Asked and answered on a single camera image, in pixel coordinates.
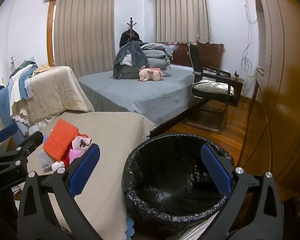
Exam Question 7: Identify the hanging wall cables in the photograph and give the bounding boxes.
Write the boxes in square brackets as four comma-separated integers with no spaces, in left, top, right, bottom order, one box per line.
[241,0,258,98]

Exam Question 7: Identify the black metal chair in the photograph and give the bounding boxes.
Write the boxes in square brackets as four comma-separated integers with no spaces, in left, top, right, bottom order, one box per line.
[186,44,235,132]

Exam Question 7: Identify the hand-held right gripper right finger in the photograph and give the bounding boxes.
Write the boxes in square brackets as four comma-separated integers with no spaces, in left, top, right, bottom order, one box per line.
[200,142,285,240]

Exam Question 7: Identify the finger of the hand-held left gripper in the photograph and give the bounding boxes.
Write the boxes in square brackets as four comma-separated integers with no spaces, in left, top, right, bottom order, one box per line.
[0,131,44,167]
[0,123,19,153]

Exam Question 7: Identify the beige quilt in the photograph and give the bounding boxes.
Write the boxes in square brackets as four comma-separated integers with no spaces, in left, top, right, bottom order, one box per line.
[27,66,95,126]

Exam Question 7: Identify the bed with grey sheet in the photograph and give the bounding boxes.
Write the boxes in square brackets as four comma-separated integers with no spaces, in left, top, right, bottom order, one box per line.
[77,64,208,126]

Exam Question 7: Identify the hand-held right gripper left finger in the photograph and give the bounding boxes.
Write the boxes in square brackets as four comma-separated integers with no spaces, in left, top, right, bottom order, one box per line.
[17,144,101,240]

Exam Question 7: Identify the grey folded duvet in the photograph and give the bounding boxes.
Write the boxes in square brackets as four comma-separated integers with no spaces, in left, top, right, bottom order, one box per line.
[140,42,174,77]

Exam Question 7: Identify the blue and white scalloped cloth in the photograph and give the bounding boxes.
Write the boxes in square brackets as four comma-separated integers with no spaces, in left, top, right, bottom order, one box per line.
[0,60,38,143]

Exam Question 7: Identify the silver seat cushion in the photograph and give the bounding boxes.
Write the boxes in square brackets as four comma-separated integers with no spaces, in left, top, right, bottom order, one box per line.
[193,79,234,96]

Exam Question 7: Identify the grey crumpled plastic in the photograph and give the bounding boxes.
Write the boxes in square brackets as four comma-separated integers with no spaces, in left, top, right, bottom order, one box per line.
[37,151,53,172]

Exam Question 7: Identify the beige curtain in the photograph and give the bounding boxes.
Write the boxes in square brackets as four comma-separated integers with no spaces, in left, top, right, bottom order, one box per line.
[155,0,212,44]
[54,0,115,77]

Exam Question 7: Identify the wooden coat rack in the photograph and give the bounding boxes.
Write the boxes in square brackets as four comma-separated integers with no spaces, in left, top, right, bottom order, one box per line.
[126,17,140,43]

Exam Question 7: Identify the trash bin with black bag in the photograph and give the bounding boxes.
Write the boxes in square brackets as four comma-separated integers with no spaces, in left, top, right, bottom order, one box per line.
[122,133,237,240]

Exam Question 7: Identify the wooden headboard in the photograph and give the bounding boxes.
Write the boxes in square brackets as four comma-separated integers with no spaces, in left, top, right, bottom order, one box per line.
[165,42,225,71]

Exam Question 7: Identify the pink plush toy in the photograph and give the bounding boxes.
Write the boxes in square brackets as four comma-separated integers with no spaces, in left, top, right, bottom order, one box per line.
[139,65,165,82]

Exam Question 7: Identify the orange knitted cloth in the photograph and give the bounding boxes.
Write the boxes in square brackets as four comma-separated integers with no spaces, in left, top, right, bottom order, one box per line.
[42,119,79,161]

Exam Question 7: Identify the wooden wardrobe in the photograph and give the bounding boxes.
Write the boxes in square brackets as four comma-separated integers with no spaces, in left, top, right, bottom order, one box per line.
[240,0,300,188]

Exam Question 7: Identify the dark wooden nightstand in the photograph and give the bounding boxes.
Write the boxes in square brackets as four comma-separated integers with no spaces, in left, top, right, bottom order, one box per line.
[229,73,245,107]

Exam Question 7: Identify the pile of small pink clothes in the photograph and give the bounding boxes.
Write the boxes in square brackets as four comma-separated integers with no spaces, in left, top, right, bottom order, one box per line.
[68,135,93,163]

